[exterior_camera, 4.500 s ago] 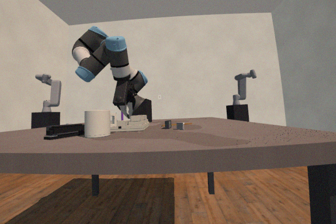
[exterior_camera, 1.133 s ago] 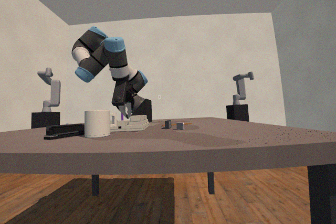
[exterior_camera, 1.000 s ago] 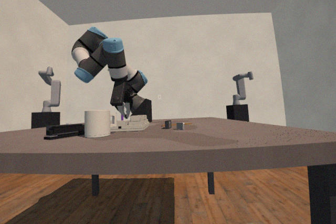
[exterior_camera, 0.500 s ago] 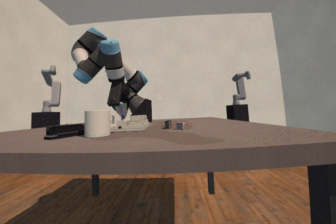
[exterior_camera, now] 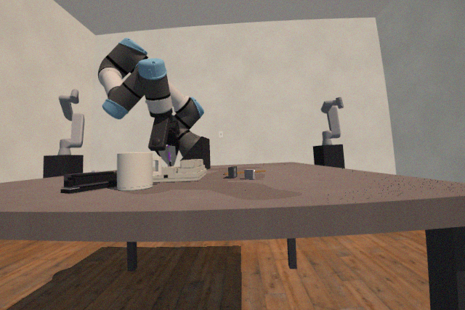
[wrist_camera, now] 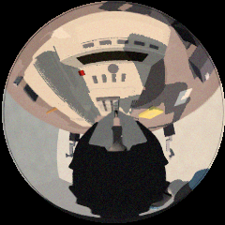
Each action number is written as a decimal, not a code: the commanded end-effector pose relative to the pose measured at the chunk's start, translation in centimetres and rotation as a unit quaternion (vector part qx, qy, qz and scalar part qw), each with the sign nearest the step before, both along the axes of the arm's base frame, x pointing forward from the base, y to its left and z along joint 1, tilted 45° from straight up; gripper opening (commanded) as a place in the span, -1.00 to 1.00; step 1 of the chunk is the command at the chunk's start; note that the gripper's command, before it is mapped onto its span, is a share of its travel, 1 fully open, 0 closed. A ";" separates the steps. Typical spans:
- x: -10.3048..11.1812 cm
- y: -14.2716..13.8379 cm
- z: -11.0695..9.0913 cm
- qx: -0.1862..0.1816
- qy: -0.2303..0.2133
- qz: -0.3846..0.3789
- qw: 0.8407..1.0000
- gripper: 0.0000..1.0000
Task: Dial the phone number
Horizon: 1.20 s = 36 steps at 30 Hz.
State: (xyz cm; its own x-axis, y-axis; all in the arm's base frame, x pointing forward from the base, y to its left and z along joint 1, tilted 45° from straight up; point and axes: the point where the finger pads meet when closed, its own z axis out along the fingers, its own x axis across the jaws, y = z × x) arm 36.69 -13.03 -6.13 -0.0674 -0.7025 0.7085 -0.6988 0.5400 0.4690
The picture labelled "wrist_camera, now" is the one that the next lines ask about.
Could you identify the yellow sticky note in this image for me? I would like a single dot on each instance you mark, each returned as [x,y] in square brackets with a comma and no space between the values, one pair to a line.
[151,112]

